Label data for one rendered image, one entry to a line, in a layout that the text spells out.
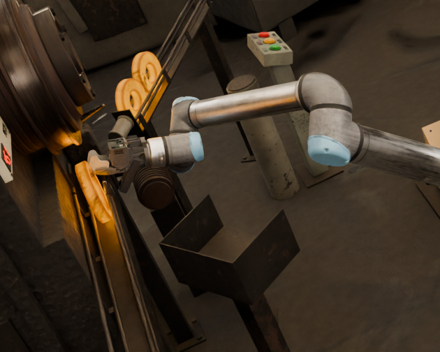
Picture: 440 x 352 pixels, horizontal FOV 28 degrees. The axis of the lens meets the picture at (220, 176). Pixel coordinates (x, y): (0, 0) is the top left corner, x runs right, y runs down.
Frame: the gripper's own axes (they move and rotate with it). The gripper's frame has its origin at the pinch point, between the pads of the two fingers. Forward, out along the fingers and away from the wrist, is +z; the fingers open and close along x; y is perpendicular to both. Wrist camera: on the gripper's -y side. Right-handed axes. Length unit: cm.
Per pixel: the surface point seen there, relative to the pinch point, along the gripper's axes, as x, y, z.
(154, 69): -57, 7, -32
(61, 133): 24.4, 24.0, 4.6
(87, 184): 22.2, 6.7, -0.1
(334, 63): -144, -36, -131
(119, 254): 33.5, -10.1, -5.4
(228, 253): 50, -5, -32
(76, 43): -268, -52, -14
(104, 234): 22.4, -9.7, -2.7
